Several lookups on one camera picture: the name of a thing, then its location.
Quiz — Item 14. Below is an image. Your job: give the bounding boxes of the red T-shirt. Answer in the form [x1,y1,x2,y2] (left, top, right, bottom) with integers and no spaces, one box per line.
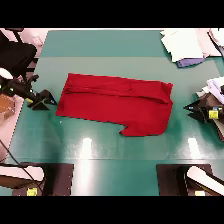
[55,72,175,138]

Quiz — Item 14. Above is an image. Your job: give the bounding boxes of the white garment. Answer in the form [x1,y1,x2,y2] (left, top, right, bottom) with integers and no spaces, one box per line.
[160,28,206,63]

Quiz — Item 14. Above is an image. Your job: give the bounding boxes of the purple garment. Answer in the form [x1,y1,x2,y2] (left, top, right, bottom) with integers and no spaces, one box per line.
[176,57,206,69]

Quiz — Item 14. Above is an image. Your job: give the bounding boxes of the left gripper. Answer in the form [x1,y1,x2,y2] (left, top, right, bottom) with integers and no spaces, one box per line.
[4,78,59,111]

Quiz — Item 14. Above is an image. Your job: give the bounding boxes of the black chair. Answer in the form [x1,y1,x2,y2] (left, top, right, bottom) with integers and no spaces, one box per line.
[0,28,38,79]

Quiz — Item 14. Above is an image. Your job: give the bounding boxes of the heap of clothes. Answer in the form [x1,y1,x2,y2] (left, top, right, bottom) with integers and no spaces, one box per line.
[195,75,224,142]

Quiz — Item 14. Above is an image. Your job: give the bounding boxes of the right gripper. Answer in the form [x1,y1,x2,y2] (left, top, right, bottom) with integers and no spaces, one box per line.
[183,98,224,125]

